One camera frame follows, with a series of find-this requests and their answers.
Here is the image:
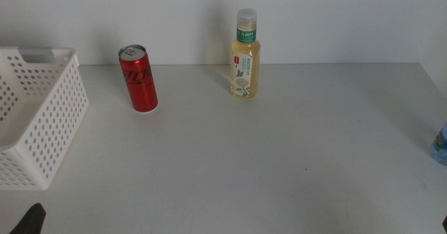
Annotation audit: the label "blue water bottle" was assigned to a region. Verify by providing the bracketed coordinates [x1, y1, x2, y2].
[430, 122, 447, 167]

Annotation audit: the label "red soda can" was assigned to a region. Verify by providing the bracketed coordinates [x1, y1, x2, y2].
[117, 44, 159, 114]

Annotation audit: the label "yellow tea bottle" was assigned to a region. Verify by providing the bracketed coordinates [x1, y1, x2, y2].
[229, 8, 262, 100]

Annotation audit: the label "white perforated plastic basket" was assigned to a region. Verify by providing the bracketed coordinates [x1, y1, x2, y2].
[0, 45, 90, 192]

